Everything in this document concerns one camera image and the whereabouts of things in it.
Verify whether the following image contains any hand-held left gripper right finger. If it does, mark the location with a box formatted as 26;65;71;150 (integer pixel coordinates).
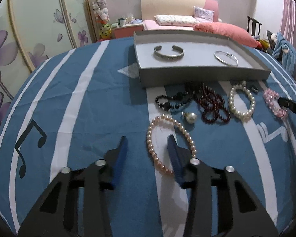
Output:
167;135;279;237

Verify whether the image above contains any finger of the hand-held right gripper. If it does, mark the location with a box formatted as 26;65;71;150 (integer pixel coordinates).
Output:
278;96;296;119

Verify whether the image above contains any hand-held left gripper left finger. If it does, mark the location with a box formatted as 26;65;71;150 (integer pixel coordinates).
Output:
17;136;128;237

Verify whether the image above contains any pink bead bracelet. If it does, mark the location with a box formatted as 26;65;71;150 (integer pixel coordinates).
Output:
263;88;288;118

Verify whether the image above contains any pink pearl bracelet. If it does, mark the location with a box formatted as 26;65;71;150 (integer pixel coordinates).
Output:
147;114;196;176

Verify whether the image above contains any white pearl bracelet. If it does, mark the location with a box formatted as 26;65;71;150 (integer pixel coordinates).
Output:
228;81;256;120

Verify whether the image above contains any black bead bracelet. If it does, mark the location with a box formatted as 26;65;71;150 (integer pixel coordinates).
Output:
155;90;195;111

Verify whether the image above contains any dark red bead necklace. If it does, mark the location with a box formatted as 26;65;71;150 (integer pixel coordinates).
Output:
186;83;231;124

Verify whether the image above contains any grey shallow tray box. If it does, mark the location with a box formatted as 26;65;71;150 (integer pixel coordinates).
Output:
134;31;272;89

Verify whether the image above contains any pearl pendant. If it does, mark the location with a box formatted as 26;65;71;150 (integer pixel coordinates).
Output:
182;112;197;124

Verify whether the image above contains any blue garment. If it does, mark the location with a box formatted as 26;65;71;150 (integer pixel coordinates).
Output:
272;33;296;74

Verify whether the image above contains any blue white striped blanket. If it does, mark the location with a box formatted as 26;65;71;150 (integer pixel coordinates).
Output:
0;38;296;237

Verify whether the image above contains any colourful toy pile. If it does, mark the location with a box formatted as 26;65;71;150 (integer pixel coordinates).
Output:
255;35;273;53

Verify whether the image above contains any pink striped curtain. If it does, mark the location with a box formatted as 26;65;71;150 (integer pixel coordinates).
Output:
279;0;296;83

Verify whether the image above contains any thin silver bangle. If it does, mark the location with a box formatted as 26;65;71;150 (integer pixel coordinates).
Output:
214;51;239;67

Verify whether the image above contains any dark wooden chair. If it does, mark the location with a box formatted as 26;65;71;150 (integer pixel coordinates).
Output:
247;16;262;38

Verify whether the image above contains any coral quilt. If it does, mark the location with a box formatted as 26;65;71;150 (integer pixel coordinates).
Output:
193;22;261;48

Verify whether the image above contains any pink nightstand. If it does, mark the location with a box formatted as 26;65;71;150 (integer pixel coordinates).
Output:
113;23;144;39

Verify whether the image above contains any purple pillow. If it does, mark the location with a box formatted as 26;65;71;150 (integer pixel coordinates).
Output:
193;6;215;22

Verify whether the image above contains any pink bed sheet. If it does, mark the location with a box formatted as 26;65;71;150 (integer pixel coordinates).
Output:
143;19;195;31

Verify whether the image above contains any white floral pillow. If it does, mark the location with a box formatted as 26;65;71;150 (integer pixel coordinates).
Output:
155;14;197;26

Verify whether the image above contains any stack of plush toys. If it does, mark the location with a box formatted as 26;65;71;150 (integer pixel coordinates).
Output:
92;0;112;40

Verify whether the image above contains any flower print wardrobe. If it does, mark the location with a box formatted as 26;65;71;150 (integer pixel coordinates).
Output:
0;0;95;129

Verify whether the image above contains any bed with pink pillows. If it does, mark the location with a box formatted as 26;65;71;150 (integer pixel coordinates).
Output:
140;0;219;31

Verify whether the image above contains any wide silver cuff bracelet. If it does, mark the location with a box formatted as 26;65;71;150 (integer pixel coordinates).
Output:
154;45;185;62

